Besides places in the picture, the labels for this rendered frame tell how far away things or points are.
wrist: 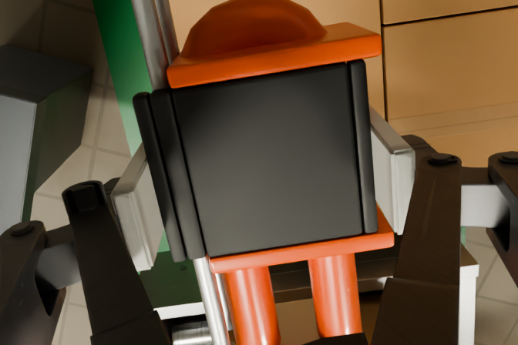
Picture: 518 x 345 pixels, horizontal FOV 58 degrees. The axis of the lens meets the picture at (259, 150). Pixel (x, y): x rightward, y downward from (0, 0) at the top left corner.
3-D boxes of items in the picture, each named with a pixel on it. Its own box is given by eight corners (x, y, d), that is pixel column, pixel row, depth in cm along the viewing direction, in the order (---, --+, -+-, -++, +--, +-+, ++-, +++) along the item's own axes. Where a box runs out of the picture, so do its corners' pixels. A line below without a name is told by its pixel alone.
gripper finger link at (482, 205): (435, 194, 13) (543, 179, 13) (385, 136, 18) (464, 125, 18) (435, 240, 13) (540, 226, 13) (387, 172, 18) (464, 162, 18)
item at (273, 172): (364, 194, 23) (396, 248, 18) (217, 216, 23) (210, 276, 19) (350, 20, 20) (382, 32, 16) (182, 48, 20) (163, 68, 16)
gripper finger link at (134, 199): (153, 270, 16) (131, 273, 16) (179, 184, 22) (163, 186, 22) (132, 189, 14) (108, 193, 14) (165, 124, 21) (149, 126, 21)
